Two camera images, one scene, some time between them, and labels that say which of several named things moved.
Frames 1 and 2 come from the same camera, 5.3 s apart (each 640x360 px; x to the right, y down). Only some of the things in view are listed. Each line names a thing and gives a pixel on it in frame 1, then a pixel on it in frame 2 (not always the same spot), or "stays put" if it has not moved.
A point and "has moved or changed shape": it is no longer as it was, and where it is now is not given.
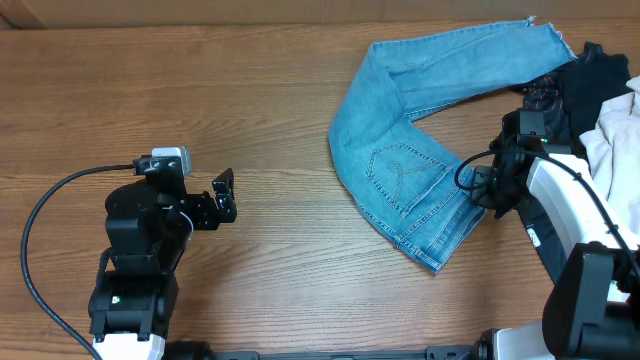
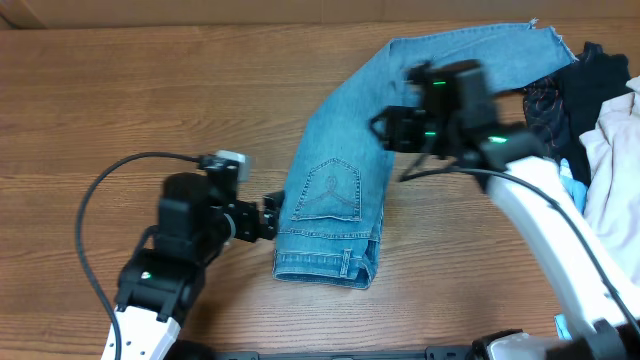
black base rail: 434,353 stays put
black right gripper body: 497,191 to 427,134
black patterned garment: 572,96 stays put
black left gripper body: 202,215 to 246,226
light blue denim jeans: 416,187 has moved or changed shape
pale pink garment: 613,149 stays put
